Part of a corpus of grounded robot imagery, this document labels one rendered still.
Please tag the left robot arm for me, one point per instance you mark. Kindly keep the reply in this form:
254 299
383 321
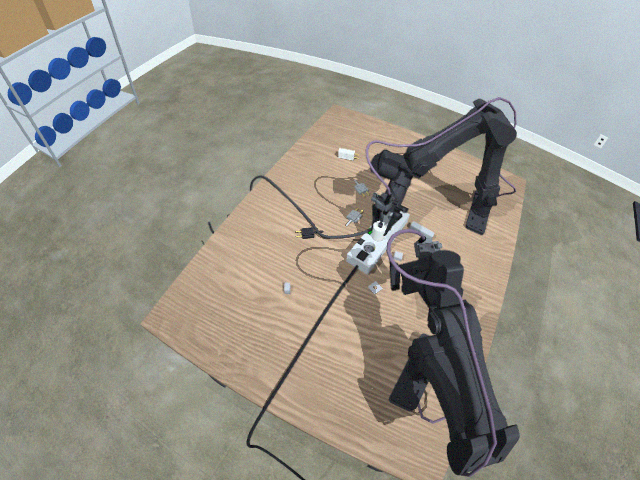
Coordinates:
453 350

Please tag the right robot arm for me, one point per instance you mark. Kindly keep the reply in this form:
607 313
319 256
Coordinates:
416 160

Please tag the black electrical plug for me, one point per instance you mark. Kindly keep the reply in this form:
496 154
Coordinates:
307 233

